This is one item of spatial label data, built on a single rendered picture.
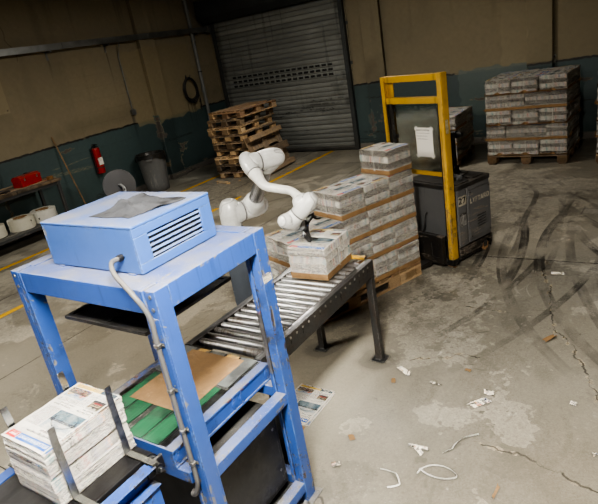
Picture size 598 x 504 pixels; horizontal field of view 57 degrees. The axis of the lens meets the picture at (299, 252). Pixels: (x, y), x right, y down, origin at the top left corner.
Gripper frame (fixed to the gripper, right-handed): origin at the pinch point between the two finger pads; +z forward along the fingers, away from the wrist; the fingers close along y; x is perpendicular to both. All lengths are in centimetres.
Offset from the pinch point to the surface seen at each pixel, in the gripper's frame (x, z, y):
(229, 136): -516, 476, -212
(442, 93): 28, 139, -135
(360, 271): 27.8, 16.8, 26.2
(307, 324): 28, -44, 60
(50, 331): -39, -163, 69
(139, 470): 27, -160, 116
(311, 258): 4.6, -9.8, 20.9
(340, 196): -30, 80, -35
